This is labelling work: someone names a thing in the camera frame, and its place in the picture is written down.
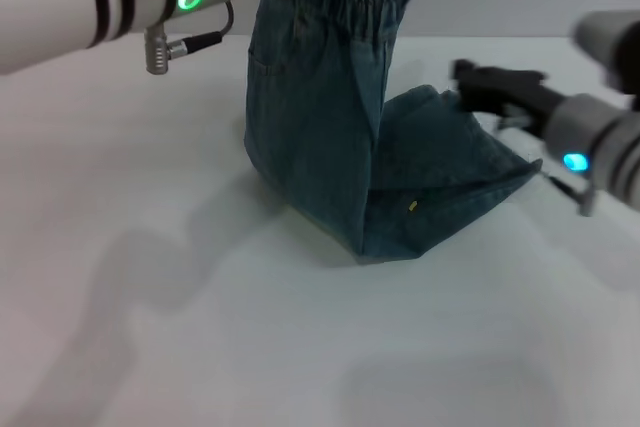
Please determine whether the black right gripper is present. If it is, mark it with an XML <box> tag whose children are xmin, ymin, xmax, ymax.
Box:
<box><xmin>451</xmin><ymin>58</ymin><xmax>562</xmax><ymax>139</ymax></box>

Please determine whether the blue denim shorts basketball print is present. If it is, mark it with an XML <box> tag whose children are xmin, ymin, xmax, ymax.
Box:
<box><xmin>243</xmin><ymin>0</ymin><xmax>544</xmax><ymax>266</ymax></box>

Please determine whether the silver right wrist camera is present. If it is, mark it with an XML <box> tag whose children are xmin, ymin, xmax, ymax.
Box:
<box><xmin>571</xmin><ymin>10</ymin><xmax>640</xmax><ymax>111</ymax></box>

